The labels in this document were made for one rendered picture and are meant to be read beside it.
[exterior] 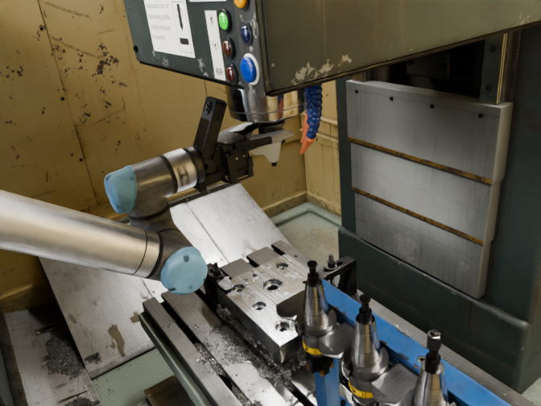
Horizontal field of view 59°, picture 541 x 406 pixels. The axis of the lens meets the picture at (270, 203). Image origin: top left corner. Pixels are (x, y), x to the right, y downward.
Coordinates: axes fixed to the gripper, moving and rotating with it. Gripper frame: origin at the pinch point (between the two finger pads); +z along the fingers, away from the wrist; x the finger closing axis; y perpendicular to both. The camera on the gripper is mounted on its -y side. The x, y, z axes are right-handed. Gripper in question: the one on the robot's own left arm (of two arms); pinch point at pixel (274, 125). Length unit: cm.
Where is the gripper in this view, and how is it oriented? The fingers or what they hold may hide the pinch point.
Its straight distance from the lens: 98.2
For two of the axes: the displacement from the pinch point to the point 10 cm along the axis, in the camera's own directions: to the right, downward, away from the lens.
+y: 1.3, 8.8, 4.6
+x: 5.6, 3.2, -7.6
